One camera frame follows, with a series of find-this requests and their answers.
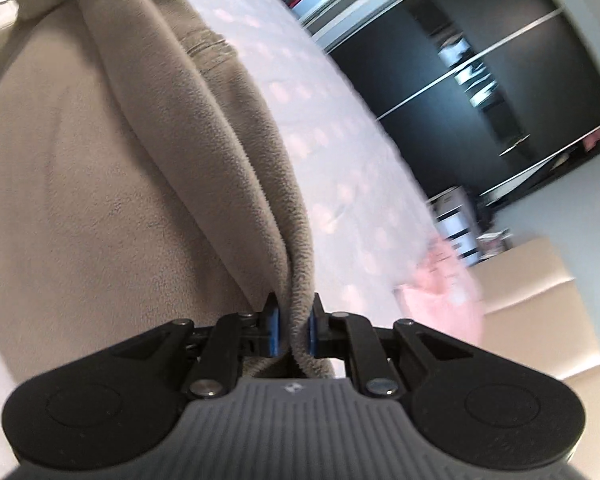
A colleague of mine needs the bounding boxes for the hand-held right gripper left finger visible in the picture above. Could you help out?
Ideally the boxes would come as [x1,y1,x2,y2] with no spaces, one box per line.
[112,292,281,401]

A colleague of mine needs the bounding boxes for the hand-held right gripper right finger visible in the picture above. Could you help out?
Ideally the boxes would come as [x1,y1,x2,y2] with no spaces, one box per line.
[307,292,473,401]

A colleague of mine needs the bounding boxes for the beige fleece hoodie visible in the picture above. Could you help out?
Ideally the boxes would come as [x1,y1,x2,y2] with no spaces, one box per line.
[0,0,338,381]

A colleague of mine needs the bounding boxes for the hanging clothes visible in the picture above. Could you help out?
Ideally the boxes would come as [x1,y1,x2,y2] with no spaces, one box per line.
[545,120,600,176]

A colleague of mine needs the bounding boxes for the pink pillow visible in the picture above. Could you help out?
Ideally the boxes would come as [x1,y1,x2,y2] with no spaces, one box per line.
[395,237,486,347]

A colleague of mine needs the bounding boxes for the bed with polka dot sheet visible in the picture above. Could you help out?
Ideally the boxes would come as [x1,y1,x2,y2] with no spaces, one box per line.
[145,0,446,321]

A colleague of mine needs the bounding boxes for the white nightstand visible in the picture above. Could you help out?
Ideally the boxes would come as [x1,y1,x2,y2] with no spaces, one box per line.
[427,185,483,267]

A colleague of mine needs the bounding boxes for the beige padded headboard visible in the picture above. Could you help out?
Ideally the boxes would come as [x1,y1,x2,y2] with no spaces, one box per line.
[467,237,600,466]

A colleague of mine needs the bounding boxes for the black sliding wardrobe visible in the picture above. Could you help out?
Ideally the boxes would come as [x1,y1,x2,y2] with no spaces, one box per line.
[325,0,600,206]

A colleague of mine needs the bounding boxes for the photo frame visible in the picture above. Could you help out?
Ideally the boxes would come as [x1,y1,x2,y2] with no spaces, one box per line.
[477,229,512,253]

